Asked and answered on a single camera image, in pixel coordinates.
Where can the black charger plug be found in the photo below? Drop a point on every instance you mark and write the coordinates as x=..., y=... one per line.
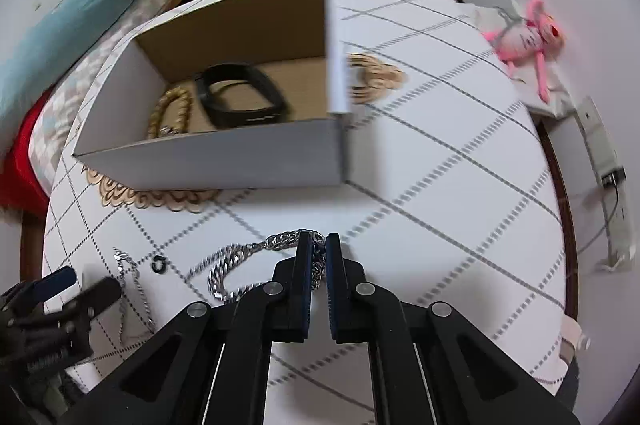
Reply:
x=613, y=178

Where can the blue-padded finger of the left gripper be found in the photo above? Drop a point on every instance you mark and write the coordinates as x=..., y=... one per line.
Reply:
x=54, y=284

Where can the white power strip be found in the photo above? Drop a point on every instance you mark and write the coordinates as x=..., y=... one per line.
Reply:
x=618, y=226

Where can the red cloth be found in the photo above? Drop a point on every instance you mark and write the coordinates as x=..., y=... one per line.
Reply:
x=20, y=189

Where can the white patterned tablecloth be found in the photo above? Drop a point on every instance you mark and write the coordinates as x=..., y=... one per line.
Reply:
x=447, y=197

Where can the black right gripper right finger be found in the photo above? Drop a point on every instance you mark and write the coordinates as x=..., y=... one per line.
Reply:
x=430, y=365

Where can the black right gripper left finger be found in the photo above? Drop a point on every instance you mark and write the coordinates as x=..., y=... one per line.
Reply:
x=208, y=365

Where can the white cardboard box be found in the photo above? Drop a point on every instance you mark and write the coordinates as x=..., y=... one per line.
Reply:
x=147, y=130

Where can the pink panther plush toy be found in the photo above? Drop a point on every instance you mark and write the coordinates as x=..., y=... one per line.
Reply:
x=534, y=37

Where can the white covered box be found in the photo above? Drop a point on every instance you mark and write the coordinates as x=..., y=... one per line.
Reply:
x=561, y=103

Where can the teal blanket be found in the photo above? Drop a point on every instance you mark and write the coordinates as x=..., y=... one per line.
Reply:
x=48, y=50

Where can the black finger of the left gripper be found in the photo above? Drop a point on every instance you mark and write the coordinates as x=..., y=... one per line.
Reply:
x=87, y=305

